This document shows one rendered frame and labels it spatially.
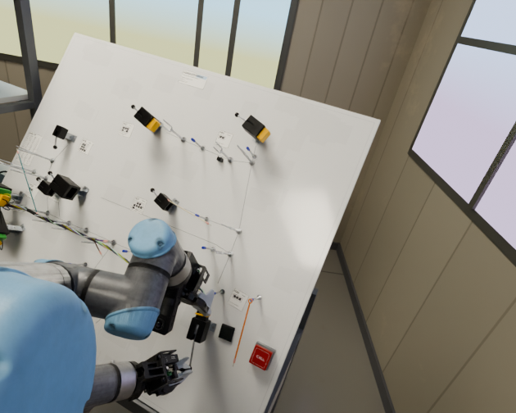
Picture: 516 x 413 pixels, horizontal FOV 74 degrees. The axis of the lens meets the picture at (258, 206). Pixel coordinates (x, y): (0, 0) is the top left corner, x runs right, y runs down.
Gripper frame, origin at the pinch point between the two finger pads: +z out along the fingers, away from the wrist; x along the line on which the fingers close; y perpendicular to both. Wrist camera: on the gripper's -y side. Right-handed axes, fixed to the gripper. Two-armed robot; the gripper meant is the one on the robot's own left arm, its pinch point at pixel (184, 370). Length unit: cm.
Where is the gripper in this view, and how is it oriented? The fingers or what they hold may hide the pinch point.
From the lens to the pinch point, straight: 104.2
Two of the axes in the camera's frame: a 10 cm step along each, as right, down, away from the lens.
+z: 5.3, 2.5, 8.1
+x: -3.6, -8.0, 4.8
